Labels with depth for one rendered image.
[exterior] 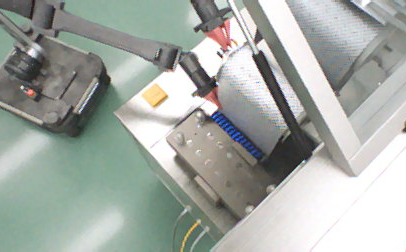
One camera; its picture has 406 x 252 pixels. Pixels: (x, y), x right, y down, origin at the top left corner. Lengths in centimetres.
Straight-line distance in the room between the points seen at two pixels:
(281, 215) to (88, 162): 192
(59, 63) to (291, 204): 204
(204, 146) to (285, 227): 70
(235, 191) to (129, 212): 117
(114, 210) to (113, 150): 37
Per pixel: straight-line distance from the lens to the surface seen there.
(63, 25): 115
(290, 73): 43
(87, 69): 230
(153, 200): 217
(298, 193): 49
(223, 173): 112
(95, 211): 224
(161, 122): 133
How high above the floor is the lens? 212
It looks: 69 degrees down
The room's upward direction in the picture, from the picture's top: 4 degrees counter-clockwise
